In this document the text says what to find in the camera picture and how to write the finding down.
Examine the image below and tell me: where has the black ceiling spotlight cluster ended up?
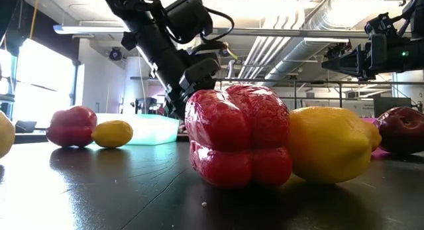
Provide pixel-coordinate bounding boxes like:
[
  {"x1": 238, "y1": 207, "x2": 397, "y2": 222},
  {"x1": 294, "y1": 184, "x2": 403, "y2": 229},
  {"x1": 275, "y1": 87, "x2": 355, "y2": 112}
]
[{"x1": 323, "y1": 41, "x2": 352, "y2": 61}]

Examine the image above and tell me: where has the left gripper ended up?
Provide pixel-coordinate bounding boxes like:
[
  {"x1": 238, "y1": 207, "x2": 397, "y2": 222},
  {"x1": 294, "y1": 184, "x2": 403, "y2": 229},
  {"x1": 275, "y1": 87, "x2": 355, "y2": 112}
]
[{"x1": 121, "y1": 23, "x2": 191, "y2": 121}]

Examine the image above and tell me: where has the black background monitor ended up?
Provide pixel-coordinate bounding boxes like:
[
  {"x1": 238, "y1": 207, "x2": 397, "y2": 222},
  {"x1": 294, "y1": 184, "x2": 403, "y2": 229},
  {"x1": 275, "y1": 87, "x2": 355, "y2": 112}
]
[{"x1": 373, "y1": 96, "x2": 413, "y2": 119}]

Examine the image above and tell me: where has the dark red apple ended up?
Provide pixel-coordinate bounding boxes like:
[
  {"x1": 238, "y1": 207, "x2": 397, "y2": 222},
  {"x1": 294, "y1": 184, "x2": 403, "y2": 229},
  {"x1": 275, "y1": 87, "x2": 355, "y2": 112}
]
[{"x1": 373, "y1": 106, "x2": 424, "y2": 155}]

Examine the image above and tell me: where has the large bright window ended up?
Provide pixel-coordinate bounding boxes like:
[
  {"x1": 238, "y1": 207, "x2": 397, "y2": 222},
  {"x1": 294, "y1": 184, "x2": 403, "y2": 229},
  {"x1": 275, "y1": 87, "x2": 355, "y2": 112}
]
[{"x1": 13, "y1": 38, "x2": 76, "y2": 125}]

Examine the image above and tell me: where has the long ceiling light rail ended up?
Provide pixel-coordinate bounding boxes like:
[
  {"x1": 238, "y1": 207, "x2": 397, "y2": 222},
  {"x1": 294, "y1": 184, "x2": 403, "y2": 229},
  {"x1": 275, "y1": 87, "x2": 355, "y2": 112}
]
[{"x1": 52, "y1": 23, "x2": 413, "y2": 38}]

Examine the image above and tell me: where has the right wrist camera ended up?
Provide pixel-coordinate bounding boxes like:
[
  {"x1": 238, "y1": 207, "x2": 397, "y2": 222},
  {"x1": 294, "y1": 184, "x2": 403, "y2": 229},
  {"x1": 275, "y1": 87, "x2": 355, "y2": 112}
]
[{"x1": 364, "y1": 11, "x2": 400, "y2": 38}]

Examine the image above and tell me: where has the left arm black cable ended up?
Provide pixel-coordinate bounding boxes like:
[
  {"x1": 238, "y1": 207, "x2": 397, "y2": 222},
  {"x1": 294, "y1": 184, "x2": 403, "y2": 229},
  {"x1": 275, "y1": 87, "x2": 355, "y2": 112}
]
[{"x1": 190, "y1": 6, "x2": 238, "y2": 58}]

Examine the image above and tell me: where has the teal plastic basket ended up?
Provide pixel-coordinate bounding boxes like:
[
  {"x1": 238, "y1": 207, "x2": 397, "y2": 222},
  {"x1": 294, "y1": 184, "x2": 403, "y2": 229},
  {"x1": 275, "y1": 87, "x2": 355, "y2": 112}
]
[{"x1": 95, "y1": 113, "x2": 181, "y2": 146}]

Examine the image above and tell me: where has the yellow hanging cable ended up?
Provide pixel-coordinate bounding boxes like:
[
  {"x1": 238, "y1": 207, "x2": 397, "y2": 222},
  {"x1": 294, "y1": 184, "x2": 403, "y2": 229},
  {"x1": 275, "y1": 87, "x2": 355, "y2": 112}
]
[{"x1": 28, "y1": 0, "x2": 41, "y2": 40}]

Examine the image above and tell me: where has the red bell pepper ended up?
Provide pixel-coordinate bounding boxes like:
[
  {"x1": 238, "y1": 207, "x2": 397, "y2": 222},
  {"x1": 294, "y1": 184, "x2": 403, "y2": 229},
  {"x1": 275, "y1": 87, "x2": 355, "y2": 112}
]
[
  {"x1": 45, "y1": 105, "x2": 99, "y2": 148},
  {"x1": 184, "y1": 84, "x2": 293, "y2": 190}
]

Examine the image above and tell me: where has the black metal railing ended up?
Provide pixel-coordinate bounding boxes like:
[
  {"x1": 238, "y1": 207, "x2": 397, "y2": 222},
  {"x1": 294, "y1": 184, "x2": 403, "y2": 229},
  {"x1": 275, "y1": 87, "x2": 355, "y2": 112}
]
[{"x1": 215, "y1": 78, "x2": 424, "y2": 109}]

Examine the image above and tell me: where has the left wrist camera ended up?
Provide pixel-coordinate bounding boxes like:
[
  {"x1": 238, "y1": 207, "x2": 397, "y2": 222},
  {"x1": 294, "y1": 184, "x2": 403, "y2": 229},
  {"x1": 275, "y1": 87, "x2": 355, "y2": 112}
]
[{"x1": 180, "y1": 52, "x2": 222, "y2": 91}]

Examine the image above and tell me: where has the yellow lemon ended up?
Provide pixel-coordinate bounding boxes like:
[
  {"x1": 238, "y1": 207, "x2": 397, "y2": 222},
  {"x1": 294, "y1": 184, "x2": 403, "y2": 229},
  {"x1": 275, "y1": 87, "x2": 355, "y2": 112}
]
[
  {"x1": 287, "y1": 105, "x2": 374, "y2": 185},
  {"x1": 91, "y1": 119, "x2": 134, "y2": 149},
  {"x1": 364, "y1": 120, "x2": 383, "y2": 153},
  {"x1": 0, "y1": 110, "x2": 16, "y2": 159}
]

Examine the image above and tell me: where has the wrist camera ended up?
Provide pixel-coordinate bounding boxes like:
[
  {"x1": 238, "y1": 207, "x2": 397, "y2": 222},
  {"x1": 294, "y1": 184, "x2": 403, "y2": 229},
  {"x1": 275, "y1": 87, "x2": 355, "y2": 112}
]
[
  {"x1": 180, "y1": 52, "x2": 222, "y2": 91},
  {"x1": 364, "y1": 11, "x2": 400, "y2": 38}
]

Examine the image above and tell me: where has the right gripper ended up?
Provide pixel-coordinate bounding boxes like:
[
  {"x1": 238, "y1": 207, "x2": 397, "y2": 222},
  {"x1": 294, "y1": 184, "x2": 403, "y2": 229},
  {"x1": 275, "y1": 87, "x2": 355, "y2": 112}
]
[{"x1": 321, "y1": 36, "x2": 411, "y2": 80}]

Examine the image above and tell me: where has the dark background equipment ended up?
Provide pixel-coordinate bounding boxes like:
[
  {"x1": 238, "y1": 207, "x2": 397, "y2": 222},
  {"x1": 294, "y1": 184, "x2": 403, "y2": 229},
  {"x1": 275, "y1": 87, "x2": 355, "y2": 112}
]
[{"x1": 130, "y1": 96, "x2": 166, "y2": 117}]

